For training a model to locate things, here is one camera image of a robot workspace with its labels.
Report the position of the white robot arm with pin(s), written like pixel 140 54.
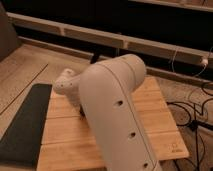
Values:
pixel 105 91

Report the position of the wooden table board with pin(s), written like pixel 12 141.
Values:
pixel 68 145

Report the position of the dark green mat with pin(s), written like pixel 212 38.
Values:
pixel 20 144

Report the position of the grey chair corner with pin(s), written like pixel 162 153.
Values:
pixel 9 40

